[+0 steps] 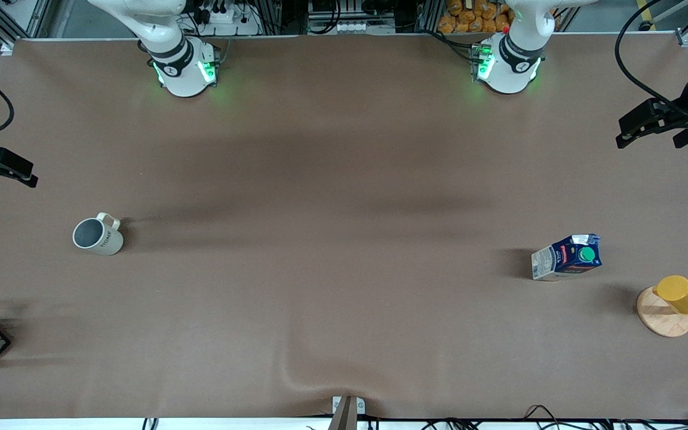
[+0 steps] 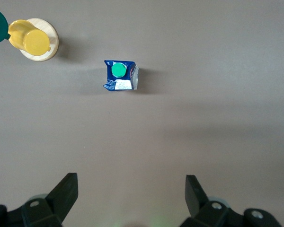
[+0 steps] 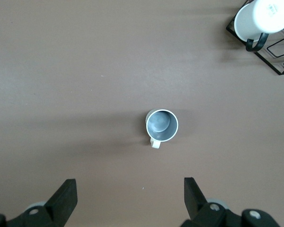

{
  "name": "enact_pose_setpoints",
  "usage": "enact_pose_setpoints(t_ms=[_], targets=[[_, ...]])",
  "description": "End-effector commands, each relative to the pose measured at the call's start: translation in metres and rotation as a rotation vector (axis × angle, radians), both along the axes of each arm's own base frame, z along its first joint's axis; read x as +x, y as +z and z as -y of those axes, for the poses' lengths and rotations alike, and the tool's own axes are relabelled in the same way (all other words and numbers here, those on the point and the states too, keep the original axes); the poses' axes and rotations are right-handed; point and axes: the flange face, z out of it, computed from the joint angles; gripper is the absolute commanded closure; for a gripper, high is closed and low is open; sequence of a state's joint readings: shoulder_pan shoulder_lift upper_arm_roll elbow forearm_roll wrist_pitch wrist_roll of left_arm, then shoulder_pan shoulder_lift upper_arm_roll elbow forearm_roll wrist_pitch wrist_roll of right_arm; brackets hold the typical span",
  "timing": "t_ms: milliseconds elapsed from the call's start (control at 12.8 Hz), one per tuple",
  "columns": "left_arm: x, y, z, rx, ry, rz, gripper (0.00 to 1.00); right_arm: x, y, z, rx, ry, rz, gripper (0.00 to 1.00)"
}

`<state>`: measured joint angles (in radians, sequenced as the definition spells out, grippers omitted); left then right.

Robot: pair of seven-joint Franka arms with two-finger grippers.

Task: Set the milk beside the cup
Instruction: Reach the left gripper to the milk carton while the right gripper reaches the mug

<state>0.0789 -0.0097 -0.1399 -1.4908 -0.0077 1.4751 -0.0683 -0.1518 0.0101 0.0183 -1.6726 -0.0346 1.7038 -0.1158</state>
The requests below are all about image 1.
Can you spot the beige mug grey inside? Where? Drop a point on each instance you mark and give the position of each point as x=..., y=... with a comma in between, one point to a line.
x=98, y=236

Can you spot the blue milk carton green cap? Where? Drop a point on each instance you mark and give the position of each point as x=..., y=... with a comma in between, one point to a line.
x=566, y=258

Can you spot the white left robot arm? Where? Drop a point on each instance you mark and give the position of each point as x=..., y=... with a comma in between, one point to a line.
x=508, y=71

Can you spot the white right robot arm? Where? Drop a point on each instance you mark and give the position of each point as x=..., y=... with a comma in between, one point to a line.
x=180, y=71

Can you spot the yellow cup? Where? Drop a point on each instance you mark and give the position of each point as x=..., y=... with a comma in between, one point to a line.
x=681, y=294

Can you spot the wooden mug stand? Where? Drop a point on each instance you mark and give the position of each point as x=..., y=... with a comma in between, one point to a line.
x=662, y=319

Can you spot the pile of orange snack packs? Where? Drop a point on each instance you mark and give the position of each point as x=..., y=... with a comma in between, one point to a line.
x=469, y=18

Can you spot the white power strip with plugs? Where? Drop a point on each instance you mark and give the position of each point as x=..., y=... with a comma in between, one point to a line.
x=224, y=17

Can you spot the brown table cloth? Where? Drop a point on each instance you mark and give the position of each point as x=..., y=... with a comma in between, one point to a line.
x=344, y=155

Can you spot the small white power strip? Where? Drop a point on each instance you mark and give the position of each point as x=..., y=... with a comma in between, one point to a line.
x=350, y=27

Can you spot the aluminium frame rail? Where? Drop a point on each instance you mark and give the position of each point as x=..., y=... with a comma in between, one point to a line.
x=7, y=46

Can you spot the grey metal bracket post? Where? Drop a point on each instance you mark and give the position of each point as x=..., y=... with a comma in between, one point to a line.
x=347, y=412

